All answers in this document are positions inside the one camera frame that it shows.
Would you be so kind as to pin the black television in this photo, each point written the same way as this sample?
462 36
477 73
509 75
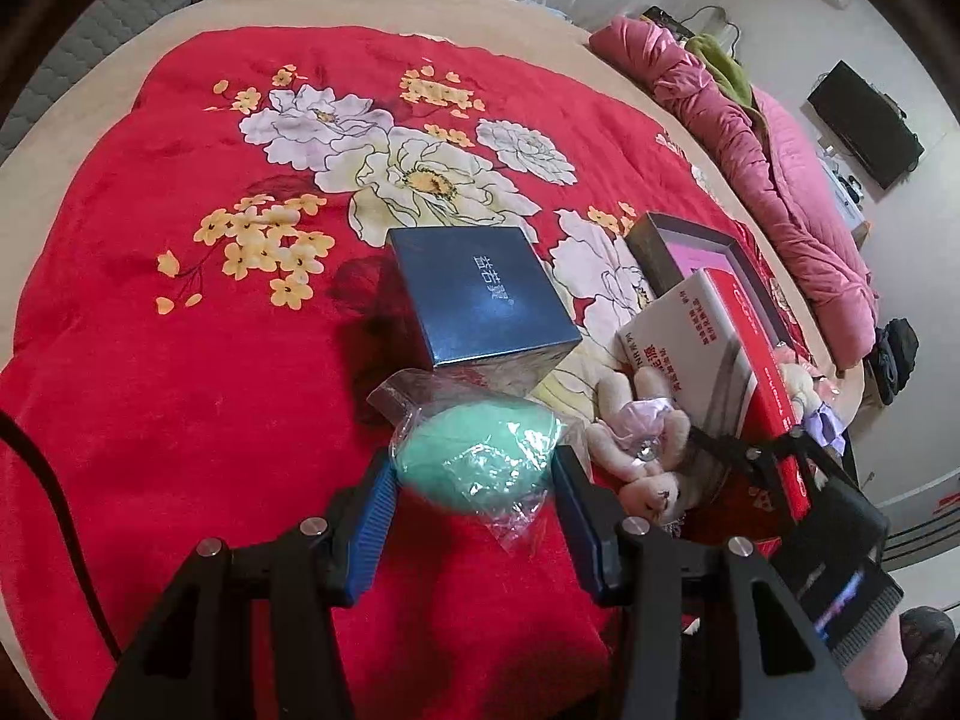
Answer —
862 124

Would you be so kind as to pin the beige plush bear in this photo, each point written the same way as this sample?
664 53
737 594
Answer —
799 384

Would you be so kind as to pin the green cloth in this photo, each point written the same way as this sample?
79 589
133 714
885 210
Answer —
720 67

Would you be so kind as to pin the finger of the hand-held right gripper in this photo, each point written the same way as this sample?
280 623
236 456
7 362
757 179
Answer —
739 451

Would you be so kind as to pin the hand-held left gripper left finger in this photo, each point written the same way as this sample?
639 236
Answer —
371 521

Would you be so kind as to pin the red floral blanket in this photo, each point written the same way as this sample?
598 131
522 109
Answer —
187 352

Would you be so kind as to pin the person's right forearm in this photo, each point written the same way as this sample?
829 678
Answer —
870 660

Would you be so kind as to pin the black bag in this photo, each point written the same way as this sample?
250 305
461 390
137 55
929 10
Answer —
892 360

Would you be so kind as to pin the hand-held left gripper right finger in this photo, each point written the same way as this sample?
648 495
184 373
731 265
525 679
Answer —
581 532

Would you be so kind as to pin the beige bed sheet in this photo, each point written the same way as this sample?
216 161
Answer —
525 41

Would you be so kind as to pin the red white box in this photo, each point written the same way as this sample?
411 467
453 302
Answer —
697 360

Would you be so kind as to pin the grey quilted cover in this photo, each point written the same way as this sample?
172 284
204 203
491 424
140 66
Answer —
112 22

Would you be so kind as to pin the green egg sponge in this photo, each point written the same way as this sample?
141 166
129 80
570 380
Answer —
465 457

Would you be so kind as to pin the pink quilt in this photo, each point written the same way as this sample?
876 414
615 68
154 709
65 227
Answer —
787 202

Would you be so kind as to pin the black box device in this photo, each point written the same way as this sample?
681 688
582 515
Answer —
667 21

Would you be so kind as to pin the shallow grey pink box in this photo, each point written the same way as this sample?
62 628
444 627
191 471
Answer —
660 247

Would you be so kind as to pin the dark blue box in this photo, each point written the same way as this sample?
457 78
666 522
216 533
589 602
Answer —
480 292

